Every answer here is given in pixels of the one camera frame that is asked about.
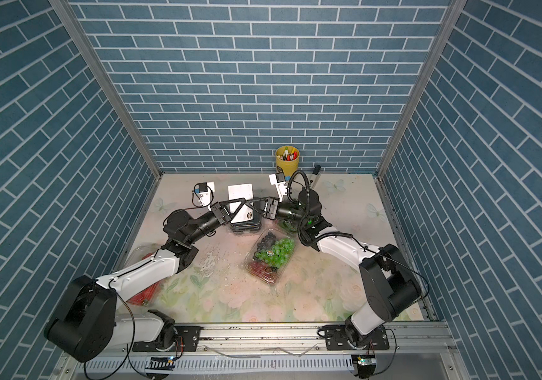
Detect clear box of red berries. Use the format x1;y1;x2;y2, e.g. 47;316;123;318
126;244;164;307

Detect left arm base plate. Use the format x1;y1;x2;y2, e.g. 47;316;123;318
132;326;203;354

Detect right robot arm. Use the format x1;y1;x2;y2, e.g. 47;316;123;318
245;170;429;346

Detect clear box of mixed grapes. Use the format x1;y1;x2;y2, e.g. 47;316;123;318
244;228;297;285

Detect aluminium mounting rail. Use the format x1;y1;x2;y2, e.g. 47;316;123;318
61;322;457;357

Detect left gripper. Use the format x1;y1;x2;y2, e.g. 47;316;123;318
184;201;244;247

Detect yellow pen cup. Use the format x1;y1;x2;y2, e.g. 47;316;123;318
276;146;300;179

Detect white sticker sheet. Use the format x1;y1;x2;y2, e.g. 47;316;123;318
228;184;253;224

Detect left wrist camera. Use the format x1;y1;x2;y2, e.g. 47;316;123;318
192;181;215;208

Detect red markers in cup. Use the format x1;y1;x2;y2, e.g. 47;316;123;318
280;147;299;162

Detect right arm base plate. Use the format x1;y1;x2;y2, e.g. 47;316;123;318
317;324;390;351

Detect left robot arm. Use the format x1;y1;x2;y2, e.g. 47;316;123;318
44;198;248;363

